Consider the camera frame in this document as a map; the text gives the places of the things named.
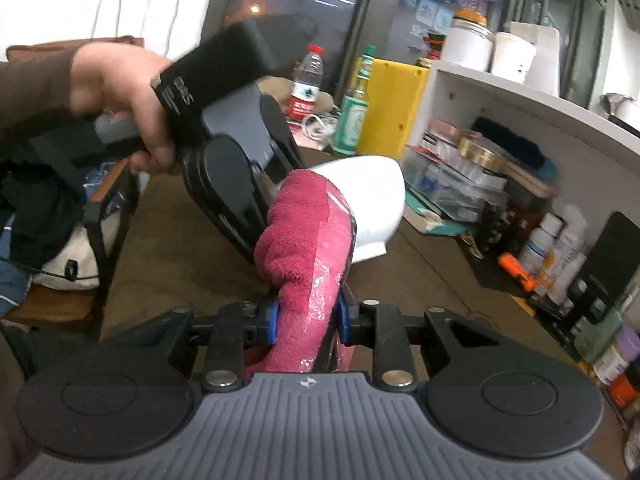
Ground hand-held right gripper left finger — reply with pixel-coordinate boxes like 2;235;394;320
101;299;281;393

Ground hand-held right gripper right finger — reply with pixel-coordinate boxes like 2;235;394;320
335;292;502;393

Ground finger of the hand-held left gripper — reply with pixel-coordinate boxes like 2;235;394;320
215;161;278;267
275;127;307;181

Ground pink towel cloth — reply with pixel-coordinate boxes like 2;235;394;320
245;169;359;374

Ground white bowl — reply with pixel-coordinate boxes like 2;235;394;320
305;155;407;267

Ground person's left hand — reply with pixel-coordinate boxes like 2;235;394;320
70;42;177;176

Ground red label water bottle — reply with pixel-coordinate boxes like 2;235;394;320
287;44;326;122

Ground green label glass bottle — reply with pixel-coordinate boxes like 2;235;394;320
331;44;377;157

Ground yellow plastic bin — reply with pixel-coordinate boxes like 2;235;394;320
355;58;432;164

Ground wooden chair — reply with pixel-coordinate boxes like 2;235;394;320
0;155;147;342

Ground teal paperback book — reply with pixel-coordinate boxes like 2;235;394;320
402;189;477;237

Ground beige hair clip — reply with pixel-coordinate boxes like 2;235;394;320
459;234;487;262

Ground copper round tin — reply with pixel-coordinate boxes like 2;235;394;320
429;119;482;149

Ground clear plastic storage box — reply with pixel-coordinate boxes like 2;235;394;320
402;144;509;224

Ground white cloth bag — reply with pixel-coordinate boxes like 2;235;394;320
39;219;122;292

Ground glass door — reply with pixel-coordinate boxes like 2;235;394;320
200;0;606;111

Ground orange tube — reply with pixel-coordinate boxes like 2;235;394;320
497;253;542;293

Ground gold round tin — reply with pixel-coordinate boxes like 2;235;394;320
458;137;509;172

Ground dark patterned box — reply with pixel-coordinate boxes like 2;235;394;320
482;194;552;262

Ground black clothing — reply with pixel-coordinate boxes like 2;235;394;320
0;125;103;272

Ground white jar orange lid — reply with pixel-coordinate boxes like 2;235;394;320
442;8;497;74

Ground white medicine bottle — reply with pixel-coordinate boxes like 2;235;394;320
517;212;564;274

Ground white shelf unit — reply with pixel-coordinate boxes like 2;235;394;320
400;59;640;411

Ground black bristle brush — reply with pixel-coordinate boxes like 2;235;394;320
472;115;557;182

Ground white sunflower spray can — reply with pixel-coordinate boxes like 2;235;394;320
537;209;587;302

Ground beige wooden brush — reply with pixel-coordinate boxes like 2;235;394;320
502;164;557;197

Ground white plastic container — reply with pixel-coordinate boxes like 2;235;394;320
489;30;538;86

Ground green translucent bottle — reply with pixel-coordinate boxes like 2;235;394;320
573;292;627;366

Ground white flat board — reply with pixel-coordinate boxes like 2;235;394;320
508;20;562;98

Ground purple lid jar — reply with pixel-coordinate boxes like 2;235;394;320
592;324;640;387

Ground black phone stand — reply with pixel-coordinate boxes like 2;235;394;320
574;211;640;312

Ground white cable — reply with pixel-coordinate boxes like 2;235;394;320
302;112;342;142

